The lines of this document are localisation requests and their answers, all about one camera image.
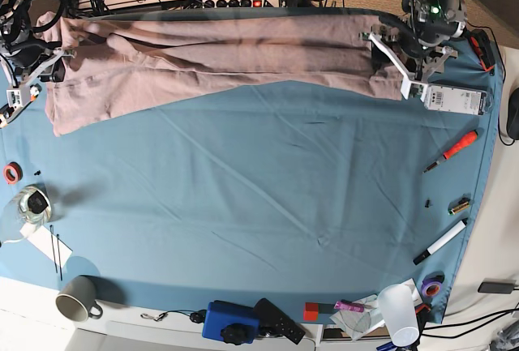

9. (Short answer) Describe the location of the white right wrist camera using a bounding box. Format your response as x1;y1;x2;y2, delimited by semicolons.
6;85;33;109

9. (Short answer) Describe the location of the orange black utility knife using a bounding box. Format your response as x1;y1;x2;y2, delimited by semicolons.
1;84;41;128

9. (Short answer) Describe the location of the mauve T-shirt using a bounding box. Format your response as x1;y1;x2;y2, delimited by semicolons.
43;15;402;136

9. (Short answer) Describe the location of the purple tape roll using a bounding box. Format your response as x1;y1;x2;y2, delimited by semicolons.
421;275;444;298

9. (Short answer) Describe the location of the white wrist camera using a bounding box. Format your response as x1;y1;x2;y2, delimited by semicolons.
6;85;33;109
401;79;429;102

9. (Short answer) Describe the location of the blue box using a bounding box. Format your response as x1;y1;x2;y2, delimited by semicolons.
202;301;260;345

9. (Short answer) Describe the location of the white power strip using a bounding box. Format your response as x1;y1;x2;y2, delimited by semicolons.
191;0;277;9

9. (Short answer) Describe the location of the orange black clamp tool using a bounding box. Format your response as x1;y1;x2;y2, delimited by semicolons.
469;28;495;72

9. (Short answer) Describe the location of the red black block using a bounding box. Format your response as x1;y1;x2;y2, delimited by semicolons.
303;302;336;322

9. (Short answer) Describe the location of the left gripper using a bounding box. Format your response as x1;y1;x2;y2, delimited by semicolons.
360;24;458;83

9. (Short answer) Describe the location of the frosted plastic cup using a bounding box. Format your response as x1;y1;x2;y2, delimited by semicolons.
377;284;419;348

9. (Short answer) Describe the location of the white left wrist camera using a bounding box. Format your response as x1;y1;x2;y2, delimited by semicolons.
401;79;429;102

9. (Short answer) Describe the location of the orange handled screwdriver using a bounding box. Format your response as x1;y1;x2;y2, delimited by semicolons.
423;130;478;173

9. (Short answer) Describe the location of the purple lighter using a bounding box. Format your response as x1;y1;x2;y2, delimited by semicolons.
333;300;365;313

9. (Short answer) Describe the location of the white paper card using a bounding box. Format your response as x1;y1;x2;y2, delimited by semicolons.
27;226;72;268

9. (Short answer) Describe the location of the black zip tie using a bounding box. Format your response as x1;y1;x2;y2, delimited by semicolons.
49;225;62;280

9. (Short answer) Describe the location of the grey ceramic mug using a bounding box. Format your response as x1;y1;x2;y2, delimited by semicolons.
55;276;103;323

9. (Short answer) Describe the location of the white black marker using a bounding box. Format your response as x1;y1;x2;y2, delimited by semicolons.
413;218;468;266

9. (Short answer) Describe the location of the black remote control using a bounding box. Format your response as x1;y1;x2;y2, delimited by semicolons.
253;298;306;345

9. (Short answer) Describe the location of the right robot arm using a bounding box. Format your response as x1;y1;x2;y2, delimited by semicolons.
1;0;68;88

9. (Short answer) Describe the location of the black computer mouse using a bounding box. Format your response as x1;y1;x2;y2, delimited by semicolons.
506;88;519;141

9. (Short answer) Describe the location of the red tape roll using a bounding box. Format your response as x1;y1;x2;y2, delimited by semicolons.
2;162;23;185

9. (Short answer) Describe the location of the silver carabiner keyring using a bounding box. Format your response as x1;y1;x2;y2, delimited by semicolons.
140;312;168;322

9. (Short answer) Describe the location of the green gold battery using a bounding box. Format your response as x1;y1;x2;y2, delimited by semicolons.
448;198;470;216

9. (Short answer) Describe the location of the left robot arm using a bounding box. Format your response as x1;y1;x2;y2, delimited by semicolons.
360;0;467;94

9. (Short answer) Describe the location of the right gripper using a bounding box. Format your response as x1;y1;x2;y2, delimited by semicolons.
1;41;76;88

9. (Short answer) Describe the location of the teal table cloth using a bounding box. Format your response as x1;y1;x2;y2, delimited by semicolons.
1;82;498;319

